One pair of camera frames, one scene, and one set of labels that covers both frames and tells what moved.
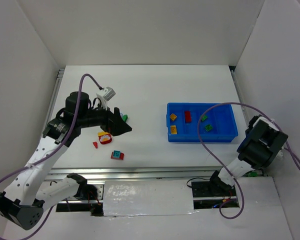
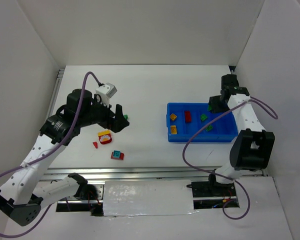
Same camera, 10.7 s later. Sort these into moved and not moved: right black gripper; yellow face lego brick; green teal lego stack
Moved: right black gripper
Not moved: green teal lego stack; yellow face lego brick
